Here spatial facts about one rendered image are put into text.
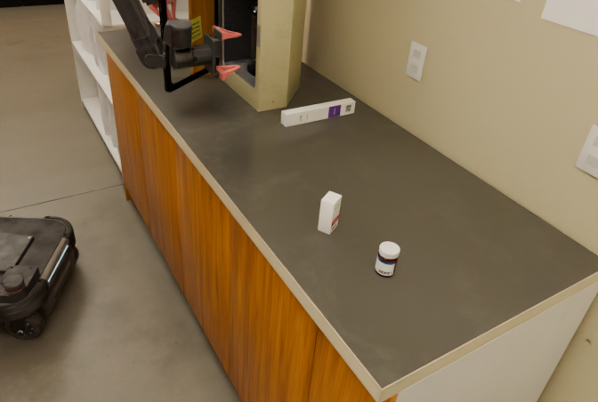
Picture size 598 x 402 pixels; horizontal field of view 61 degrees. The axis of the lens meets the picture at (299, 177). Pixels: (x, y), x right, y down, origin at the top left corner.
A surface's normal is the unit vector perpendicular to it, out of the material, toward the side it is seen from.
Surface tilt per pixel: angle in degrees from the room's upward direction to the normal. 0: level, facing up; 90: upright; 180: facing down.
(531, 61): 90
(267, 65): 90
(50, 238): 0
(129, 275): 0
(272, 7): 90
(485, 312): 0
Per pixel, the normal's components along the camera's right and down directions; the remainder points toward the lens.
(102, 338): 0.07, -0.84
